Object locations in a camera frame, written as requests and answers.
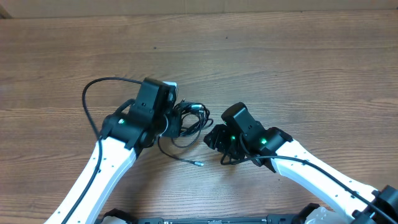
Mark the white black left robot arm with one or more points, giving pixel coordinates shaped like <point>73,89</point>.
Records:
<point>132,127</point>

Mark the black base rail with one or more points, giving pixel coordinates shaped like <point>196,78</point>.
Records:
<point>120,217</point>

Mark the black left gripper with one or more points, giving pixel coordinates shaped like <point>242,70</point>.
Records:
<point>175,127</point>

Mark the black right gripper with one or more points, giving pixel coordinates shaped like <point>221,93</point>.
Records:
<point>219,138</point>

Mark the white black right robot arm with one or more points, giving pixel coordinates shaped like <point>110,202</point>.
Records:
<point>241,138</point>

